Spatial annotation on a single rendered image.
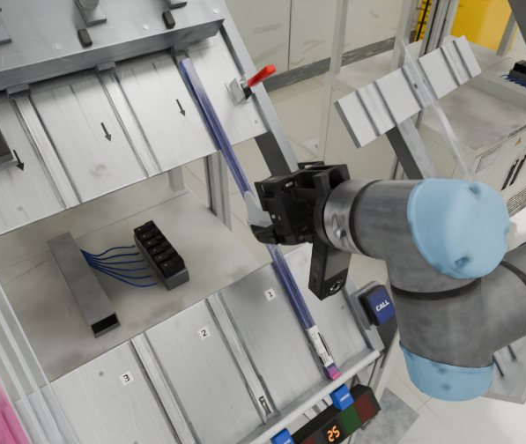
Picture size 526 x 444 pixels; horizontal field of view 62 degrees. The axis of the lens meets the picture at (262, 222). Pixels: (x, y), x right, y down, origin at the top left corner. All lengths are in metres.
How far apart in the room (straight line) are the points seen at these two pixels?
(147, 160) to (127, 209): 0.52
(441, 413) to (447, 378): 1.13
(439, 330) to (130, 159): 0.43
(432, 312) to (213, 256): 0.66
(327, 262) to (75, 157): 0.34
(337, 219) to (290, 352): 0.29
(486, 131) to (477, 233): 1.18
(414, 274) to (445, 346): 0.07
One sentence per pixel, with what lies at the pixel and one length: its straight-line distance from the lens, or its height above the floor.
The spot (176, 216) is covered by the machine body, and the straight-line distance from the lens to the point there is 1.08.
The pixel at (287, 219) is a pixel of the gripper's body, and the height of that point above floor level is 1.00.
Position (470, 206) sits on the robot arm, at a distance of 0.35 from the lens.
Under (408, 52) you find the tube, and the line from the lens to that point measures 0.74.
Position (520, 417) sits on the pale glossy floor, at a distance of 1.64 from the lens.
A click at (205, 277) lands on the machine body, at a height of 0.62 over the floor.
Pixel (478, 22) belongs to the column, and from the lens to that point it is 3.59.
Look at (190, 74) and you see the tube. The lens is 0.67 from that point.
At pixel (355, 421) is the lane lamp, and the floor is 0.65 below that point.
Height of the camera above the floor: 1.33
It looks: 43 degrees down
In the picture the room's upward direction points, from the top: straight up
